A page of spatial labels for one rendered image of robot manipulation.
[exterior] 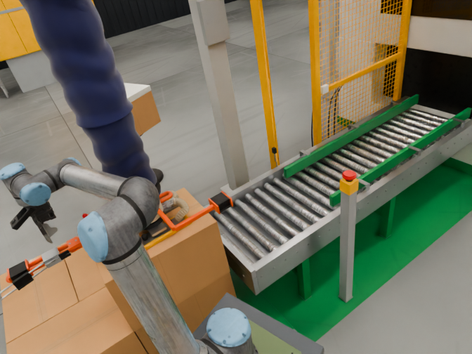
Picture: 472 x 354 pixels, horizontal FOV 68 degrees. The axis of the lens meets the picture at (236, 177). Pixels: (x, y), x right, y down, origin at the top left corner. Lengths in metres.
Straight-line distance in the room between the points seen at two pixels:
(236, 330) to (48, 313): 1.37
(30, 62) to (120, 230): 8.11
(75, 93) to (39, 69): 7.53
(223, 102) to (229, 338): 2.09
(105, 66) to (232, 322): 1.03
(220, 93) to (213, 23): 0.54
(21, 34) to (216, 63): 6.39
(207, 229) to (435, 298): 1.60
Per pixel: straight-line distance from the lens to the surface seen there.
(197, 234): 1.78
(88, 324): 2.20
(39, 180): 1.46
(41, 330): 2.33
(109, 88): 1.45
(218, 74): 2.88
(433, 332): 2.57
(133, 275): 0.99
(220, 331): 1.29
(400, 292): 2.69
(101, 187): 1.17
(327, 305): 2.57
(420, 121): 3.46
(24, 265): 1.83
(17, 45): 8.83
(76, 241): 1.80
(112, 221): 0.93
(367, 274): 2.74
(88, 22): 1.41
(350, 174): 1.86
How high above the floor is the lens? 2.14
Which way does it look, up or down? 35 degrees down
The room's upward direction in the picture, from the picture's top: 11 degrees counter-clockwise
